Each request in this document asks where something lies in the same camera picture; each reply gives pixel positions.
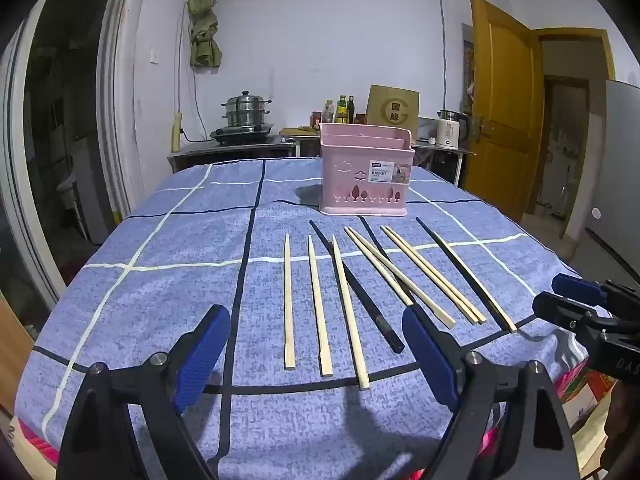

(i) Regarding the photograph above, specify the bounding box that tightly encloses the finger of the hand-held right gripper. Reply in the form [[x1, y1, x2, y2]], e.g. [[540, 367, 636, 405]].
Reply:
[[552, 273, 640, 311], [532, 292, 608, 333]]

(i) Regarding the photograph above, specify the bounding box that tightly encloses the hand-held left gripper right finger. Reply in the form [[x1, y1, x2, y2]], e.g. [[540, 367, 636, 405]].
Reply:
[[401, 304, 581, 480]]

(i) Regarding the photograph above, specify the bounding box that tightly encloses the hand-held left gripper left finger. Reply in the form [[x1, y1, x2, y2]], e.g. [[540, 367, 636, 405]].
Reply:
[[56, 304, 232, 480]]

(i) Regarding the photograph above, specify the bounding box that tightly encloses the black chopstick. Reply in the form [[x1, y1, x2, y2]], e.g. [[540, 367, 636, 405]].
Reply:
[[309, 219, 405, 354], [360, 216, 417, 307], [415, 216, 518, 334]]

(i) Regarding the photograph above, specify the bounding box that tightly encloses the wooden chopstick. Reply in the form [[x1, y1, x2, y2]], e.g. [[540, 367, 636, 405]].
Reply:
[[331, 234, 371, 392], [348, 226, 457, 330], [344, 227, 416, 308], [283, 232, 297, 372], [306, 235, 334, 377], [386, 226, 487, 323], [381, 226, 477, 324]]

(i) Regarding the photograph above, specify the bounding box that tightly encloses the pink plastic utensil basket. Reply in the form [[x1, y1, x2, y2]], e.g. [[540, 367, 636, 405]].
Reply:
[[319, 122, 415, 217]]

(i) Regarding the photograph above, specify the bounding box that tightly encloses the blue plaid tablecloth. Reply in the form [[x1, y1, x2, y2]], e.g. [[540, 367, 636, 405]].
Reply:
[[10, 157, 613, 480]]

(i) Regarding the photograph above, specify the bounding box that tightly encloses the yellow wooden door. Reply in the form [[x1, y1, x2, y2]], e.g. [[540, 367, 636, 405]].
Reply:
[[461, 0, 545, 215]]

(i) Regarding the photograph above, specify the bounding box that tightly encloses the white electric kettle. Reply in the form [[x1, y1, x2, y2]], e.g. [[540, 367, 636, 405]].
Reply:
[[436, 109, 471, 149]]

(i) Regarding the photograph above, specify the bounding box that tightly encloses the steel kitchen table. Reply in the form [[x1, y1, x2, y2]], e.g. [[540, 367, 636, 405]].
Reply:
[[167, 135, 297, 174]]

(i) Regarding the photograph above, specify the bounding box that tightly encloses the white box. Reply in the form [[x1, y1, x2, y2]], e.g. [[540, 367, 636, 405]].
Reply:
[[416, 117, 441, 144]]

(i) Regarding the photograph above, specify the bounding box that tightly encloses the black induction stove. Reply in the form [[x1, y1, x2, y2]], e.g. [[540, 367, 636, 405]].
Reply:
[[209, 122, 276, 146]]

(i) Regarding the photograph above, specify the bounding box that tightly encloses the stainless steel steamer pot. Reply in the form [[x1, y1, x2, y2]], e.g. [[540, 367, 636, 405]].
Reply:
[[221, 91, 272, 129]]

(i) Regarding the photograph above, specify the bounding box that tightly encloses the sliding glass door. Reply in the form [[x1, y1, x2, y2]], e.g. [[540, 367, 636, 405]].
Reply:
[[0, 0, 132, 313]]

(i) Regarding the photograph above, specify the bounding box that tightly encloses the gold square box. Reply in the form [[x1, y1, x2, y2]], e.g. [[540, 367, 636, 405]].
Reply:
[[366, 84, 420, 130]]

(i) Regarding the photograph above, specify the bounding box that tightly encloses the green hanging cloth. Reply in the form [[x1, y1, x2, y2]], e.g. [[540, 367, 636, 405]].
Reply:
[[187, 0, 223, 68]]

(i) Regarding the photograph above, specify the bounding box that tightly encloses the thin wall cable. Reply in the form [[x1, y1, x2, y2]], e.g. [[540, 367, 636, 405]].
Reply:
[[438, 0, 449, 112]]

